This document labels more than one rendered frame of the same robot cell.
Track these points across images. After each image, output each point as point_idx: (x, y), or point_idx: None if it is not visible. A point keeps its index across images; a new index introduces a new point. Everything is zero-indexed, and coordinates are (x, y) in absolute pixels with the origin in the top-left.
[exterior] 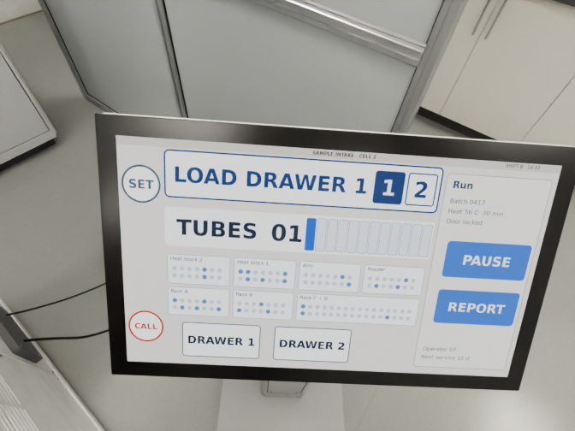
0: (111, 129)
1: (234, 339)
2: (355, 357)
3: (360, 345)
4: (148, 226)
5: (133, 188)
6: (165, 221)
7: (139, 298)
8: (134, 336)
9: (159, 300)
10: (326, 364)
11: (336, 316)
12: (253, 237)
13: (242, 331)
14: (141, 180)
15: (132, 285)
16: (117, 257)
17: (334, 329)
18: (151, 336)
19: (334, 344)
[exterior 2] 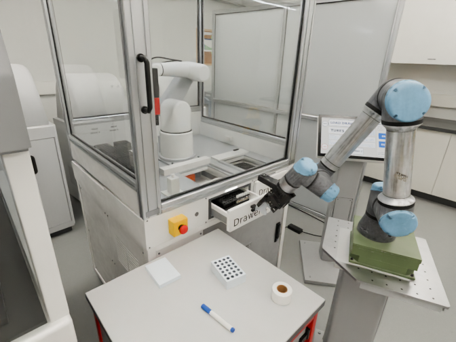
0: (321, 116)
1: None
2: (364, 153)
3: (365, 151)
4: (326, 129)
5: (324, 124)
6: (328, 129)
7: (324, 141)
8: (322, 148)
9: (327, 142)
10: (359, 155)
11: (359, 145)
12: (343, 131)
13: None
14: (325, 123)
15: (322, 139)
16: (320, 134)
17: (359, 148)
18: (325, 148)
19: (360, 150)
